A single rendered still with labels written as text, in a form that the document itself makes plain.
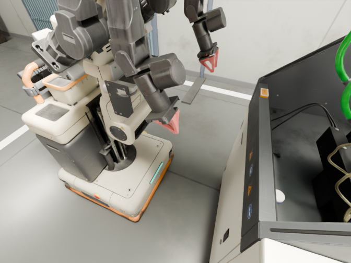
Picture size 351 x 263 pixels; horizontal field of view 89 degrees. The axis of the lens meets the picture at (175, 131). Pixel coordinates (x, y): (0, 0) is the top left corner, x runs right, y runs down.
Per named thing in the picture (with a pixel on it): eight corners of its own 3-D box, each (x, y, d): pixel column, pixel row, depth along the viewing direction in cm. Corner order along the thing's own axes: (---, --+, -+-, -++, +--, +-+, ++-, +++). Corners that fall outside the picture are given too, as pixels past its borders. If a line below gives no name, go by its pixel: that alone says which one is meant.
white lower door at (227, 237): (222, 174, 145) (247, 107, 95) (225, 174, 145) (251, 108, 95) (207, 270, 103) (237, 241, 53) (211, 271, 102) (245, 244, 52)
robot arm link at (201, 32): (193, 20, 74) (188, 24, 71) (209, 13, 70) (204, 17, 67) (199, 37, 78) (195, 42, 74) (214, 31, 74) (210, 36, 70)
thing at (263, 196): (248, 109, 94) (258, 82, 82) (257, 110, 93) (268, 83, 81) (240, 237, 53) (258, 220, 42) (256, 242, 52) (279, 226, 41)
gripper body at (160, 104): (181, 100, 52) (170, 77, 48) (165, 122, 46) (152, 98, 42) (163, 103, 56) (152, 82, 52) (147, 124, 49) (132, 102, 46)
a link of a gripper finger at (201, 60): (222, 65, 82) (216, 45, 77) (218, 72, 77) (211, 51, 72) (208, 69, 86) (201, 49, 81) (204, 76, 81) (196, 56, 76)
